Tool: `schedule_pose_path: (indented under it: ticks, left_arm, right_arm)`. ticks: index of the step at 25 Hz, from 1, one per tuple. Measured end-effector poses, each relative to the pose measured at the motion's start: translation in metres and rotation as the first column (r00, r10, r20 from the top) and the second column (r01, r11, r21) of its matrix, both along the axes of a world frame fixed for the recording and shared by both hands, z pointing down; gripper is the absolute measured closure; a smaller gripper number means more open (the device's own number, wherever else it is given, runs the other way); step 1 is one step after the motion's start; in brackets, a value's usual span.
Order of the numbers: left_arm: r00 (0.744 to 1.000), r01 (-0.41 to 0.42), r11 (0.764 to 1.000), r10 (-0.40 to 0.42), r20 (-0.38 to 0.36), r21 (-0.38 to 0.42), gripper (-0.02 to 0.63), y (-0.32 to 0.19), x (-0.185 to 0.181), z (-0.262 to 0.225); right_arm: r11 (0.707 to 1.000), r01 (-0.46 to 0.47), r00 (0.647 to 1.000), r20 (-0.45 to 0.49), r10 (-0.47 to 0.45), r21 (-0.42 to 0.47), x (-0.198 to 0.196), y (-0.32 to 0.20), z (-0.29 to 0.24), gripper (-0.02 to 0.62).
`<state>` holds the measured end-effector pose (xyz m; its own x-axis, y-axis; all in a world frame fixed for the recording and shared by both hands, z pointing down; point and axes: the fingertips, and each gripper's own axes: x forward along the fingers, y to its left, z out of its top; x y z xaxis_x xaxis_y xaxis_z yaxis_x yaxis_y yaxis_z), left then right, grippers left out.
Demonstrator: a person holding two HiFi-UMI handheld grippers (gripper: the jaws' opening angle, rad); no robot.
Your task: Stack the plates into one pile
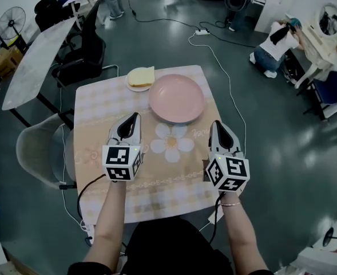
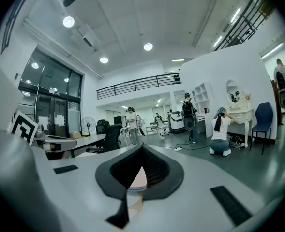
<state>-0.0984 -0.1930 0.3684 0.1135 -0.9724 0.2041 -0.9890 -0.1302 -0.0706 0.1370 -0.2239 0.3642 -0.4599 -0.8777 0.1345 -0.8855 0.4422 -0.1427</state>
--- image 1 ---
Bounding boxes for slice of bread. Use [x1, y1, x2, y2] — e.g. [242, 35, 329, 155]
[128, 66, 156, 88]

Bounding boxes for black mesh office chair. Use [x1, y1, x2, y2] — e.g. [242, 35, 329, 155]
[51, 1, 120, 89]

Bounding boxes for black standing fan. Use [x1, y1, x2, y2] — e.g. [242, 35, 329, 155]
[0, 6, 27, 41]

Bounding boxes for black padded office chair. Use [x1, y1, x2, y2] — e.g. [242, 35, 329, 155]
[34, 0, 81, 33]

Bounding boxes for white dressing table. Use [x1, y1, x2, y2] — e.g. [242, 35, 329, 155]
[293, 18, 337, 90]

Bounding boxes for long white marble table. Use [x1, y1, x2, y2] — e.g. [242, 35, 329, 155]
[1, 17, 78, 112]

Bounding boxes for person's right forearm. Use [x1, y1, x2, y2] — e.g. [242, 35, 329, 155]
[218, 192, 271, 272]

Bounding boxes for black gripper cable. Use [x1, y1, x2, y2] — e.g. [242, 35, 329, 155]
[77, 174, 106, 221]
[207, 191, 227, 245]

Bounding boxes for thin white cable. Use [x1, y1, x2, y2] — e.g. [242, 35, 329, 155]
[59, 123, 96, 242]

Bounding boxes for cardboard box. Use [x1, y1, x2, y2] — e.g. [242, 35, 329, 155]
[0, 45, 25, 78]

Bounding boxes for pink floral checkered tablecloth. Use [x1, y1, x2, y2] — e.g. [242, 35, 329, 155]
[73, 64, 225, 225]

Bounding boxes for oval white framed mirror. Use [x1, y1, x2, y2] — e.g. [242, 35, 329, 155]
[318, 2, 337, 37]

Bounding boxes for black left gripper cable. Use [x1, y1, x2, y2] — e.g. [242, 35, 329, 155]
[77, 174, 106, 221]

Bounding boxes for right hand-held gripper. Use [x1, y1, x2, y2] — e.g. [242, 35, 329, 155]
[205, 120, 251, 194]

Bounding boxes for person's black clothing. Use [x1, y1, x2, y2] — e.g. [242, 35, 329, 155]
[67, 217, 235, 275]

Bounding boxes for blue cushioned stool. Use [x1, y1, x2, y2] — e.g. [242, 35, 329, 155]
[296, 70, 337, 121]

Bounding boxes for person's left forearm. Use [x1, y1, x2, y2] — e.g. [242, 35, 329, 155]
[81, 179, 128, 272]

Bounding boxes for black floor cable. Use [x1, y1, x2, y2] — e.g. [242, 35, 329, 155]
[127, 0, 257, 48]

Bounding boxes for large pink plate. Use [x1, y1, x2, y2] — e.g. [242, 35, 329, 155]
[148, 73, 206, 124]

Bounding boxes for small white plate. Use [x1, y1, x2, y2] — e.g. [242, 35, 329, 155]
[125, 69, 154, 93]

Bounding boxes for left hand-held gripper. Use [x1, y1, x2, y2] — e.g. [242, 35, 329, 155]
[101, 112, 145, 183]

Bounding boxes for long white floor cable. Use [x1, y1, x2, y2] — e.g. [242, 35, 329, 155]
[188, 33, 247, 157]

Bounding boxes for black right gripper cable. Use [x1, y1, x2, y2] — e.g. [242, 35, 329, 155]
[207, 191, 227, 245]

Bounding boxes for grey shell chair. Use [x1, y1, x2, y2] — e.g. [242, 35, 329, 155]
[15, 113, 78, 190]

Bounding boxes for black round lamp stand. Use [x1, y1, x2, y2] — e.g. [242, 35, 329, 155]
[322, 226, 337, 248]

